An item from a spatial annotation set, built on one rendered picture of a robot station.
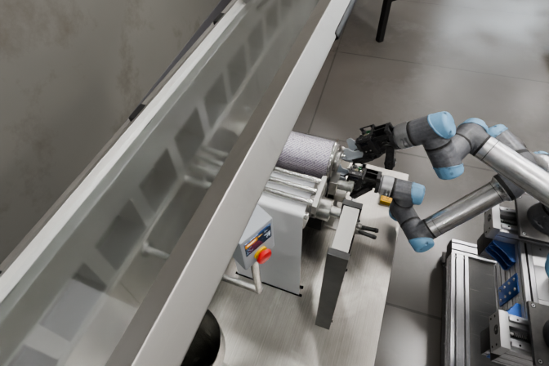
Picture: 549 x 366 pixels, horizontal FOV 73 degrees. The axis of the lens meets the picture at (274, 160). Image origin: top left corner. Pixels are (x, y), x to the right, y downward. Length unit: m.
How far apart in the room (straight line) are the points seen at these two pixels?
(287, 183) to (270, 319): 0.58
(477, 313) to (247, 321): 1.33
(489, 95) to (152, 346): 3.71
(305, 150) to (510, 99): 2.86
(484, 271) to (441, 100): 1.68
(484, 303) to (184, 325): 2.18
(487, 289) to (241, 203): 2.18
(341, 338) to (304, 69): 1.11
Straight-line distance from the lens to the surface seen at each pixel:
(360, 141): 1.16
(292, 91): 0.36
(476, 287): 2.39
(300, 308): 1.40
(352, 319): 1.41
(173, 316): 0.25
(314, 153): 1.23
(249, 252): 0.63
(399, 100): 3.51
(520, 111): 3.80
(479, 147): 1.22
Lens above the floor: 2.23
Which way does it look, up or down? 50 degrees down
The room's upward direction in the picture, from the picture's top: 3 degrees counter-clockwise
